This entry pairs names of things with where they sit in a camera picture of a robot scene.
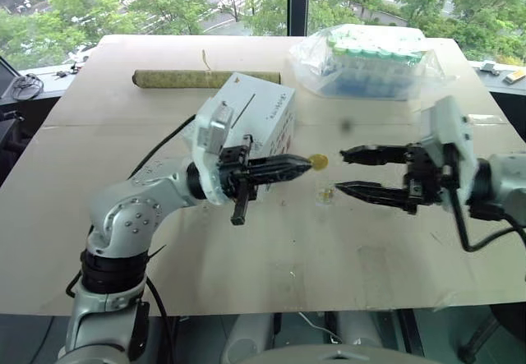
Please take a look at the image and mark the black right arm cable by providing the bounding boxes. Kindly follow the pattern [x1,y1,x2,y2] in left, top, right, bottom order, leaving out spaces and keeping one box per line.
[447,182,526,254]

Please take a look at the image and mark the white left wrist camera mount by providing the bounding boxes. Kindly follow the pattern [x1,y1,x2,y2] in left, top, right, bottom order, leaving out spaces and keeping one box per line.
[182,97,236,206]

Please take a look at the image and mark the small dark items on sill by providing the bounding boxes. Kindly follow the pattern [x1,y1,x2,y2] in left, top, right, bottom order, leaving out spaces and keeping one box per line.
[52,62,81,78]

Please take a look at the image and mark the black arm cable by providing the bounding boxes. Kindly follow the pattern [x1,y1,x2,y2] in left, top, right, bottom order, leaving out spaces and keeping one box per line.
[127,113,198,180]
[447,182,526,254]

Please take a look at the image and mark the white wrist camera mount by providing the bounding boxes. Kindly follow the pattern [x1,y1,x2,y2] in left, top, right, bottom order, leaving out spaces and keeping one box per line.
[182,97,236,206]
[419,95,480,200]

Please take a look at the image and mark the black window post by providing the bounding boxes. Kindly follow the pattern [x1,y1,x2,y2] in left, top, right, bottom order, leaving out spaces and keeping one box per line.
[286,0,310,37]

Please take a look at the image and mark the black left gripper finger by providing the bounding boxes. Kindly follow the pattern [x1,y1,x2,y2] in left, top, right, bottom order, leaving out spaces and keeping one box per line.
[253,167,312,185]
[252,154,315,173]

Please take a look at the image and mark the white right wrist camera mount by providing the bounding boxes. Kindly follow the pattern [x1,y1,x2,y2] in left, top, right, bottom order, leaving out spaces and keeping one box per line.
[419,95,480,200]

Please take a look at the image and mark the gold coin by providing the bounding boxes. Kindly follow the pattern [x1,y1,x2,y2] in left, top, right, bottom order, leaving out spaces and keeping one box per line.
[308,154,330,172]

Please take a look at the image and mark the rolled olive mat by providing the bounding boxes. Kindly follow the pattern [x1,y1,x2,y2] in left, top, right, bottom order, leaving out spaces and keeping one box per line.
[131,69,283,89]

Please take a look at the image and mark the blue rack of green-capped tubes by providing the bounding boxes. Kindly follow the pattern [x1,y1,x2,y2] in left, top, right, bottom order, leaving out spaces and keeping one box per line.
[320,25,428,100]

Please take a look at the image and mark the black tripod stand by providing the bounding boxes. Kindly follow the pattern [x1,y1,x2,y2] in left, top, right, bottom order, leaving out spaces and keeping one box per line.
[456,312,513,364]

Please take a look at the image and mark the black furniture beside table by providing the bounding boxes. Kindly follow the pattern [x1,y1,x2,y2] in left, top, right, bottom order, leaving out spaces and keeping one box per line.
[0,107,32,187]

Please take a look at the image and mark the grey rounded robot torso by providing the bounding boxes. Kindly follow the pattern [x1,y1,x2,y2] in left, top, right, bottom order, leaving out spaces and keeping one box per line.
[246,341,428,364]

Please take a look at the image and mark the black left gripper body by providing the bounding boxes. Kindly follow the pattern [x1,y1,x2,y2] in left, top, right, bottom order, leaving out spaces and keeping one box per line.
[215,133,265,227]

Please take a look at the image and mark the white box with slot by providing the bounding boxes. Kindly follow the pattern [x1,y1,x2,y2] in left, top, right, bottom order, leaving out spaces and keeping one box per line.
[192,71,297,200]

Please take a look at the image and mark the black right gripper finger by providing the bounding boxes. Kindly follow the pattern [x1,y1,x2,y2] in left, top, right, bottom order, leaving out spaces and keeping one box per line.
[339,145,412,166]
[334,180,412,214]

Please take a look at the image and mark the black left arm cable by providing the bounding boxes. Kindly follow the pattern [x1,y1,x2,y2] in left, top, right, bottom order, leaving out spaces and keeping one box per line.
[127,113,198,180]

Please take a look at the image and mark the thin white cable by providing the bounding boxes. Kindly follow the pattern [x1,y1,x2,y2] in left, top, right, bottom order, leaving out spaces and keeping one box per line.
[298,311,343,343]

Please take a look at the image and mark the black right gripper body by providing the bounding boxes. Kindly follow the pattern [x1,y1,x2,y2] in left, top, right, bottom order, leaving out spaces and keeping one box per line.
[402,141,461,216]

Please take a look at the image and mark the clear plastic bag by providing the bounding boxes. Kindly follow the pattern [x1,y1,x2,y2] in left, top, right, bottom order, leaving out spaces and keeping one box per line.
[288,22,449,103]

